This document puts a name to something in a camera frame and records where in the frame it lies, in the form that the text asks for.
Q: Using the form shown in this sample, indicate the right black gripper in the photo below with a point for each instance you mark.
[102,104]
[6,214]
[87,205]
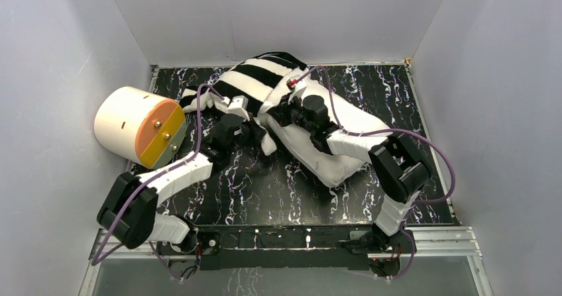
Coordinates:
[280,112]

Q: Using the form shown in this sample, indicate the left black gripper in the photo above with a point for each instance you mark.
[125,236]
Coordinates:
[245,130]

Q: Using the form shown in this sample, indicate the black white striped pillowcase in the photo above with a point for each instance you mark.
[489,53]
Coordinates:
[262,80]

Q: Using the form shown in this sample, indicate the white pillow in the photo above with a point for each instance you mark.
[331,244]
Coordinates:
[331,171]

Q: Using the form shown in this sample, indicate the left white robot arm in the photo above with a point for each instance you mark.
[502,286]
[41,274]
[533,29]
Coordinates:
[129,210]

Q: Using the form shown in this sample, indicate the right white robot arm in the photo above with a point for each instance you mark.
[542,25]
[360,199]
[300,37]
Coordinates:
[400,167]

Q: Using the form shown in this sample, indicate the white orange cylinder roll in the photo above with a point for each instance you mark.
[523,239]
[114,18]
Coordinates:
[143,127]

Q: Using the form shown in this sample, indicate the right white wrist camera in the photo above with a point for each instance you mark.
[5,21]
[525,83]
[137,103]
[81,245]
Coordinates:
[292,82]

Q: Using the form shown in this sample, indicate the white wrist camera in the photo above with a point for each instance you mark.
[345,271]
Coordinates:
[292,82]
[238,107]

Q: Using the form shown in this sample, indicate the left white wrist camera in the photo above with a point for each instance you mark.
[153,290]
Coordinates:
[238,107]

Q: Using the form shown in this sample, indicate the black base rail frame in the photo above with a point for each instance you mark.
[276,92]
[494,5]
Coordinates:
[339,246]

